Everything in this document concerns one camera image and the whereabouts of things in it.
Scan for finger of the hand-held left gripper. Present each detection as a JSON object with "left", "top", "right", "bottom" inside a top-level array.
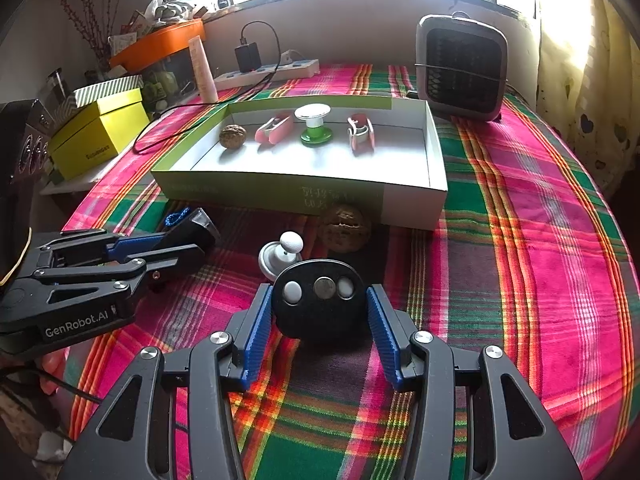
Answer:
[
  {"left": 31, "top": 242, "right": 207, "bottom": 307},
  {"left": 30, "top": 229, "right": 168, "bottom": 271}
]

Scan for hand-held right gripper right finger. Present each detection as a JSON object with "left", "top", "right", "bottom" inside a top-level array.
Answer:
[{"left": 365, "top": 284, "right": 584, "bottom": 480}]

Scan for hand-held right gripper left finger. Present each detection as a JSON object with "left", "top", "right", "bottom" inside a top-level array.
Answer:
[{"left": 57, "top": 282, "right": 275, "bottom": 480}]

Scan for black flashlight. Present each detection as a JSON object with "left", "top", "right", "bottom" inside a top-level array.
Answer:
[{"left": 152, "top": 207, "right": 222, "bottom": 261}]

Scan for black oval button disc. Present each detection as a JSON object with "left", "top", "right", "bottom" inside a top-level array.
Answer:
[{"left": 272, "top": 259, "right": 373, "bottom": 343}]

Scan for small grey white knob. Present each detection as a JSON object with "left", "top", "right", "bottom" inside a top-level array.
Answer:
[{"left": 257, "top": 231, "right": 304, "bottom": 283}]

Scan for green white cardboard box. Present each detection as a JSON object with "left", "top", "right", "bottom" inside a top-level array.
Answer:
[{"left": 150, "top": 94, "right": 449, "bottom": 231}]

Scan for walnut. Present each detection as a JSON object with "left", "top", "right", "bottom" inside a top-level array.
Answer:
[
  {"left": 220, "top": 125, "right": 249, "bottom": 151},
  {"left": 319, "top": 203, "right": 373, "bottom": 252}
]

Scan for pink clip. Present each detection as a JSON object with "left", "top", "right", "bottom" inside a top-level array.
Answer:
[
  {"left": 346, "top": 112, "right": 377, "bottom": 156},
  {"left": 255, "top": 110, "right": 294, "bottom": 146}
]

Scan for green white suction knob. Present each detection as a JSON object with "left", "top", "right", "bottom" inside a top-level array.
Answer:
[{"left": 294, "top": 104, "right": 333, "bottom": 148}]

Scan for white shelf board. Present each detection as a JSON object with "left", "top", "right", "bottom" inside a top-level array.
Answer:
[{"left": 40, "top": 152, "right": 126, "bottom": 196}]

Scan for yellow cardboard box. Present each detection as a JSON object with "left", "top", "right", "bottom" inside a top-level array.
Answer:
[{"left": 47, "top": 87, "right": 151, "bottom": 181}]

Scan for pink green plaid blanket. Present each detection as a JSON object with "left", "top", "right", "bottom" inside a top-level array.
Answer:
[{"left": 42, "top": 62, "right": 640, "bottom": 480}]

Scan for green striped box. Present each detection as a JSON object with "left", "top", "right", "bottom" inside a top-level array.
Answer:
[{"left": 73, "top": 75, "right": 144, "bottom": 109}]

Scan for clear plastic bin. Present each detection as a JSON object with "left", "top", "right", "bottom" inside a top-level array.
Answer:
[{"left": 142, "top": 52, "right": 201, "bottom": 106}]

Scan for orange plastic bin lid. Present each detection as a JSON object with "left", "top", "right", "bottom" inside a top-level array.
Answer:
[{"left": 109, "top": 17, "right": 206, "bottom": 71}]

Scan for dried flower branches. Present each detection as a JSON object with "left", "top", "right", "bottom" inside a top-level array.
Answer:
[{"left": 52, "top": 0, "right": 116, "bottom": 61}]

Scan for black charger adapter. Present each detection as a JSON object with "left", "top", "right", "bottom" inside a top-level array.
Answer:
[{"left": 235, "top": 42, "right": 262, "bottom": 73}]

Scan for white power strip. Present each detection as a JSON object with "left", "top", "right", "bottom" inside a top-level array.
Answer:
[{"left": 214, "top": 57, "right": 321, "bottom": 87}]

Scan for grey space heater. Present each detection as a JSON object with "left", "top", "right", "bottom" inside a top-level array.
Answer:
[{"left": 415, "top": 12, "right": 509, "bottom": 122}]

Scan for cream heart print curtain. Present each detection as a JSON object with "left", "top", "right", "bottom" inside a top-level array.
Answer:
[{"left": 535, "top": 0, "right": 640, "bottom": 201}]

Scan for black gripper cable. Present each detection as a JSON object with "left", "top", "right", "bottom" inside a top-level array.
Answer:
[{"left": 0, "top": 365, "right": 101, "bottom": 406}]

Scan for black charger cable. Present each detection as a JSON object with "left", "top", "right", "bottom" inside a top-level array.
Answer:
[{"left": 132, "top": 21, "right": 283, "bottom": 156}]

